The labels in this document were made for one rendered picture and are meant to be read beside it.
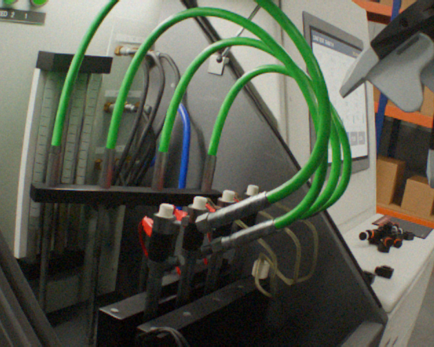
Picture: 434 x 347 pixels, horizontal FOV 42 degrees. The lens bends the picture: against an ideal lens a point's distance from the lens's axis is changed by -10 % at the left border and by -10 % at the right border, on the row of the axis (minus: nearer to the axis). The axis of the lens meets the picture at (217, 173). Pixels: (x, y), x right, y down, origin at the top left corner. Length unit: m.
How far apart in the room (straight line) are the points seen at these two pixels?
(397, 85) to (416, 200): 5.59
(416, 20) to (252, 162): 0.66
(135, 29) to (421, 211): 5.15
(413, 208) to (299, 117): 4.95
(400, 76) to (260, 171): 0.62
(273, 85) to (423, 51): 0.65
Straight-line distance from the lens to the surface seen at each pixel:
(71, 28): 0.96
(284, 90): 1.09
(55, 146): 0.86
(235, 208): 0.70
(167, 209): 0.75
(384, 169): 6.06
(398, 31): 0.43
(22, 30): 0.88
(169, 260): 0.76
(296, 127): 1.13
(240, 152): 1.05
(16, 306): 0.46
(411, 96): 0.45
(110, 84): 1.06
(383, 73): 0.45
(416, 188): 6.02
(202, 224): 0.72
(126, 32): 1.07
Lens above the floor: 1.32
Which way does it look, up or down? 11 degrees down
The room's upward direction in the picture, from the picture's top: 11 degrees clockwise
